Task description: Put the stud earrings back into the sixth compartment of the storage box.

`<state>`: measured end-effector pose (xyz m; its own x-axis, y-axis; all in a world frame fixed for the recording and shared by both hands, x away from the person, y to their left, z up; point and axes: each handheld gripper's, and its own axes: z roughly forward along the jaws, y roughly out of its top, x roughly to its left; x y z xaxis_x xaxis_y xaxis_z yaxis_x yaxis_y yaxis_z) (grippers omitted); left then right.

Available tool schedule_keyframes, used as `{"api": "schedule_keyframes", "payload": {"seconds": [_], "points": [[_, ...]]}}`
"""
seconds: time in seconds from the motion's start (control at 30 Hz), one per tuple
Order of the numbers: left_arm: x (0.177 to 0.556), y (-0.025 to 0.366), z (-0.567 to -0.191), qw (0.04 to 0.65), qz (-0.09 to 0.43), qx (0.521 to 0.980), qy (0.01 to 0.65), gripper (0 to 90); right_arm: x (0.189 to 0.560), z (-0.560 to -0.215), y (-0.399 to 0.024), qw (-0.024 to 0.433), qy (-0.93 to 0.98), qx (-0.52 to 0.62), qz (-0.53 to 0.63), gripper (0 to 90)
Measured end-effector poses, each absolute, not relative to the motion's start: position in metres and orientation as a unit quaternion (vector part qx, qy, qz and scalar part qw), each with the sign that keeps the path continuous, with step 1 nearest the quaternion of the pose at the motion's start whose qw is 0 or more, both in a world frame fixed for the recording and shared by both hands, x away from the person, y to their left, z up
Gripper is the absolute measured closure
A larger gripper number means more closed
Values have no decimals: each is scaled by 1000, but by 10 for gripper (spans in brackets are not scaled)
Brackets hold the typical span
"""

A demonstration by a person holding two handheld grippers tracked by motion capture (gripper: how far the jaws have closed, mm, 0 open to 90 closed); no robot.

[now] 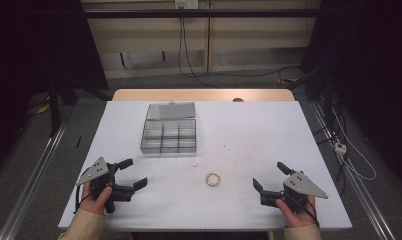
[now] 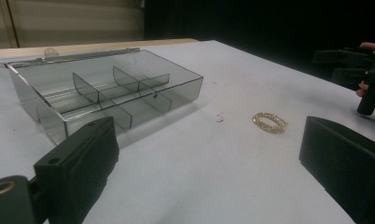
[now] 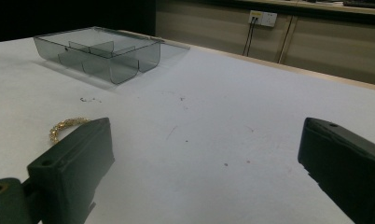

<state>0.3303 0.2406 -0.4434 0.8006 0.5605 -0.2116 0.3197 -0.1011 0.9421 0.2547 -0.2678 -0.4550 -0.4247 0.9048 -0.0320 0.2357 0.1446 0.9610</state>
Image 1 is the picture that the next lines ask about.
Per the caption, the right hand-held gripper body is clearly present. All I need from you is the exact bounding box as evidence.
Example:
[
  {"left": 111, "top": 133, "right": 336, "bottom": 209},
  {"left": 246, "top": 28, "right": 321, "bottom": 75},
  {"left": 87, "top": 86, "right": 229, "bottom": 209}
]
[{"left": 259, "top": 170, "right": 330, "bottom": 213}]

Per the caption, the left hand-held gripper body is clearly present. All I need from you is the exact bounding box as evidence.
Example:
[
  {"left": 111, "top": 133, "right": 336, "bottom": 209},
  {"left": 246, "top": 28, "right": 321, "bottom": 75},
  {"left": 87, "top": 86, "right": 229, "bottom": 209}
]
[{"left": 75, "top": 156, "right": 134, "bottom": 215}]

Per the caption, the person's right hand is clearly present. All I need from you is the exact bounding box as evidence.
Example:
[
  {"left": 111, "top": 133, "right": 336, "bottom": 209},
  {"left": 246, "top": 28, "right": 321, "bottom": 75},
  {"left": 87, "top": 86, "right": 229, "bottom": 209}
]
[{"left": 275, "top": 196, "right": 319, "bottom": 229}]

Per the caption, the person's left hand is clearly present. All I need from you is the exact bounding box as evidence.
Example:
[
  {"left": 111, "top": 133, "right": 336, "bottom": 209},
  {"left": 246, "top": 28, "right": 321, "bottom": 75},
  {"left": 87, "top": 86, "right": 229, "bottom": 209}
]
[{"left": 79, "top": 182, "right": 114, "bottom": 216}]

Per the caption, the clear plastic compartment box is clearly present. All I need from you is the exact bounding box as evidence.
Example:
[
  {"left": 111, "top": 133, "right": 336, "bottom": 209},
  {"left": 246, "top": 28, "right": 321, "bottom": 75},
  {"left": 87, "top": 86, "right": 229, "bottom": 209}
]
[{"left": 140, "top": 101, "right": 198, "bottom": 155}]

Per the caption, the white power strip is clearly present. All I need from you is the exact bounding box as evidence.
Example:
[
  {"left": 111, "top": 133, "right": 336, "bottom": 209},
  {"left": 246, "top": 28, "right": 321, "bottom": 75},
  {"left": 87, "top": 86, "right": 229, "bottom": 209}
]
[{"left": 333, "top": 142, "right": 348, "bottom": 155}]

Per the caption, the white table cover sheet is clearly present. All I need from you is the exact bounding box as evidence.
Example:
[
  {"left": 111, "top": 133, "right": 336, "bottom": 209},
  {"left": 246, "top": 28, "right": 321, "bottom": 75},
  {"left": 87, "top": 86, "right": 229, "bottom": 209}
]
[{"left": 58, "top": 100, "right": 353, "bottom": 232}]

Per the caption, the black metal stand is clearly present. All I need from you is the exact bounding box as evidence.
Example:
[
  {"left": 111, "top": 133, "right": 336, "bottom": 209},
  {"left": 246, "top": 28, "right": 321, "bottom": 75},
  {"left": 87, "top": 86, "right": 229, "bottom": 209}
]
[{"left": 47, "top": 75, "right": 79, "bottom": 138}]

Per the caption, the black curtain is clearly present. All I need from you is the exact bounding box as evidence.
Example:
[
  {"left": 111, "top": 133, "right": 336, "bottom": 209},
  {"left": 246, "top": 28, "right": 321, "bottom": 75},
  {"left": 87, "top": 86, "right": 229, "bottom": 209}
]
[
  {"left": 0, "top": 0, "right": 109, "bottom": 178},
  {"left": 300, "top": 0, "right": 402, "bottom": 188}
]

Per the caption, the black horizontal metal bar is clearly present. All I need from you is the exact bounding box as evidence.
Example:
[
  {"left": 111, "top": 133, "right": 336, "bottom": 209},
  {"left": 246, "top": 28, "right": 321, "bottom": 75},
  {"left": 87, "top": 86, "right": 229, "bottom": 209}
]
[{"left": 83, "top": 8, "right": 321, "bottom": 19}]

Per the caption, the right hand-held gripper black cable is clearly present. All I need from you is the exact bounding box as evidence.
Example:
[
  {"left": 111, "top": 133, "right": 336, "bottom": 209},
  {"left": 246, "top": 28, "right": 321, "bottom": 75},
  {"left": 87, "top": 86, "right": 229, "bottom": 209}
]
[{"left": 282, "top": 192, "right": 321, "bottom": 228}]

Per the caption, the hand-held gripper black cable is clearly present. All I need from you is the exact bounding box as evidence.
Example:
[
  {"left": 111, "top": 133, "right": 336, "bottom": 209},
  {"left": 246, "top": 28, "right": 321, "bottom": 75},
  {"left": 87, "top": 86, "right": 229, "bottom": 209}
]
[
  {"left": 73, "top": 167, "right": 92, "bottom": 215},
  {"left": 282, "top": 192, "right": 321, "bottom": 228}
]

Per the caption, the left hand-held gripper black cable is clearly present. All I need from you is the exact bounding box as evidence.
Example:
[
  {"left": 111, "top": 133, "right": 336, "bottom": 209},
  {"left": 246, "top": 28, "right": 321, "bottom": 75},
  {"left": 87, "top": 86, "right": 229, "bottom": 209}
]
[{"left": 73, "top": 167, "right": 92, "bottom": 215}]

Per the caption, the small ring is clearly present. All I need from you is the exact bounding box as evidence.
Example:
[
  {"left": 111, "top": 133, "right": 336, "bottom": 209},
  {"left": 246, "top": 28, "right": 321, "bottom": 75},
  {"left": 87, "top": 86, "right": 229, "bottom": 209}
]
[{"left": 204, "top": 172, "right": 222, "bottom": 188}]

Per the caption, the metal floor rail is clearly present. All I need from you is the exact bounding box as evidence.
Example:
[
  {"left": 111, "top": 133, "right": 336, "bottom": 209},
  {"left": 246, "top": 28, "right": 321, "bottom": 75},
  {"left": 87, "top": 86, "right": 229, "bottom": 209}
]
[
  {"left": 0, "top": 108, "right": 75, "bottom": 240},
  {"left": 309, "top": 99, "right": 397, "bottom": 240}
]

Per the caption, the white floor cable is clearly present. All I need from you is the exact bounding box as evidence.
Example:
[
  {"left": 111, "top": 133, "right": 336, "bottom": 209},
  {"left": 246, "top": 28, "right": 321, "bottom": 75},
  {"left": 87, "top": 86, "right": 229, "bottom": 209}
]
[{"left": 331, "top": 108, "right": 377, "bottom": 182}]

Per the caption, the black hanging cable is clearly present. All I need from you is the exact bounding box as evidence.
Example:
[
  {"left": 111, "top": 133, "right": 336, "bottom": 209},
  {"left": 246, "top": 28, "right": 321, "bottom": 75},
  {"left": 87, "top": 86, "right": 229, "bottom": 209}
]
[{"left": 177, "top": 16, "right": 302, "bottom": 90}]

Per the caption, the white wall socket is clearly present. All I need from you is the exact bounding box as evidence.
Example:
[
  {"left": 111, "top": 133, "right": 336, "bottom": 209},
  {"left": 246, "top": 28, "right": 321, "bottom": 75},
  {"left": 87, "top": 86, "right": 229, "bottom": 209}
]
[{"left": 174, "top": 0, "right": 200, "bottom": 10}]

